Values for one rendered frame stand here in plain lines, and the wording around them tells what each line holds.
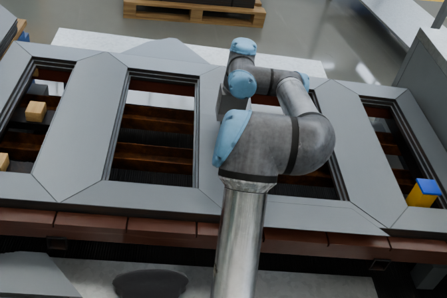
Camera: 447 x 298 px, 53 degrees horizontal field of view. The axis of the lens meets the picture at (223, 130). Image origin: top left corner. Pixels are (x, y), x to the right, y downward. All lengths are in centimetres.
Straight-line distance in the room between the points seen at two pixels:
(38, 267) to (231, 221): 60
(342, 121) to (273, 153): 85
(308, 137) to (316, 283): 63
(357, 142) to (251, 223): 81
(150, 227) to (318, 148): 53
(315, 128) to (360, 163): 66
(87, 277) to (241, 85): 65
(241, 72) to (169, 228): 45
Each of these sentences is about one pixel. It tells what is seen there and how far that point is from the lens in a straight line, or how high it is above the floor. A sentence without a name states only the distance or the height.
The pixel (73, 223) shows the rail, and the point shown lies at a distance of 122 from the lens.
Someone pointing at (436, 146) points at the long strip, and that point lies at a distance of 175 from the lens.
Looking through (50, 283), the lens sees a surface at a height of 72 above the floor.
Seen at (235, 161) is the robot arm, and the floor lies 122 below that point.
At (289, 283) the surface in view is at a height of 68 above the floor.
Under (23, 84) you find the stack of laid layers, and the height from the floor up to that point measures 83.
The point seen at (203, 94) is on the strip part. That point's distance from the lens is 159.
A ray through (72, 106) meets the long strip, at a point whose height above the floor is 86.
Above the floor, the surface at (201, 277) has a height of 68.
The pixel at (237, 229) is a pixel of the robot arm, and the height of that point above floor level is 112.
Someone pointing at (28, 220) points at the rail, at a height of 83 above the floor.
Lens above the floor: 178
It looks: 40 degrees down
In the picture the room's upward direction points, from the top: 12 degrees clockwise
